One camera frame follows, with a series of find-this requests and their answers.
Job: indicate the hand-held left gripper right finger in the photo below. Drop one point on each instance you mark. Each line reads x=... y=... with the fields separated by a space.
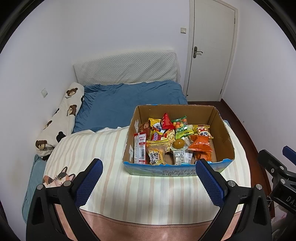
x=210 y=183

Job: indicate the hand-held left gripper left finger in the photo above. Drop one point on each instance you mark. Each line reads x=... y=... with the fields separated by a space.
x=89 y=180

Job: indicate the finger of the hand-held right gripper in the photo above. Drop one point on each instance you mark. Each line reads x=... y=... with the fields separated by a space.
x=274 y=164
x=290 y=151

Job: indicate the white snack packet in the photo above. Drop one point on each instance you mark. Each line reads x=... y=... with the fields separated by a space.
x=179 y=157

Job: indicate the cardboard box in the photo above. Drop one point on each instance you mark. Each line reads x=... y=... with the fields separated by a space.
x=222 y=141

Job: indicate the braised egg packet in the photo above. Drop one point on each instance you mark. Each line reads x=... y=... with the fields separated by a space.
x=179 y=144

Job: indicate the yellow cake packet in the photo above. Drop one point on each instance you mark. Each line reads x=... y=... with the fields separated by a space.
x=157 y=154

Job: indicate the orange snack packet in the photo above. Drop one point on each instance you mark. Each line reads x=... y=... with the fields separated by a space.
x=200 y=143
x=204 y=155

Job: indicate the striped cat blanket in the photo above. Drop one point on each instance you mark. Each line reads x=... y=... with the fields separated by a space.
x=111 y=148

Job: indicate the panda print snack packet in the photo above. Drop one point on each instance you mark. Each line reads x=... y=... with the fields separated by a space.
x=203 y=132

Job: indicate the red white stick packet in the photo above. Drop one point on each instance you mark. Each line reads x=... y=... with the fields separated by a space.
x=136 y=148
x=142 y=149

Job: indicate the green snack packet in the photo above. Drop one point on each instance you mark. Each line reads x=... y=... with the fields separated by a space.
x=183 y=132

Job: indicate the colourful candy ball bag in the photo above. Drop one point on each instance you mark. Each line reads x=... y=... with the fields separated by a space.
x=180 y=122

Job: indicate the bear print pillow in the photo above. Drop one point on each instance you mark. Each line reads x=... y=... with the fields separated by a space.
x=62 y=115

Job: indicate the red snack packet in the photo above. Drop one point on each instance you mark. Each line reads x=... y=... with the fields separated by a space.
x=167 y=121

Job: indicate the brown chocolate snack packet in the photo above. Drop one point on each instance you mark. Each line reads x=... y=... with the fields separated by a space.
x=145 y=127

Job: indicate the yellow noodle snack packet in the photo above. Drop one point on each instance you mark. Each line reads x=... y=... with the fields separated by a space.
x=155 y=125

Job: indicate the blue quilt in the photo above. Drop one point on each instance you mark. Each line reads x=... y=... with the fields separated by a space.
x=120 y=104

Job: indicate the white door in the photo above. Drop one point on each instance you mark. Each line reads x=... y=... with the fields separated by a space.
x=208 y=76

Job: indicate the white quilted headboard pad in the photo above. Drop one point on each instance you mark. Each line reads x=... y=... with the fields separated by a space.
x=127 y=67

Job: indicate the white wall socket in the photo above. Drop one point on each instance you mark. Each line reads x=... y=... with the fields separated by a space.
x=44 y=92

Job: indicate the white light switch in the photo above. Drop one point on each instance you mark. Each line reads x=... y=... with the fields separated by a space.
x=183 y=30

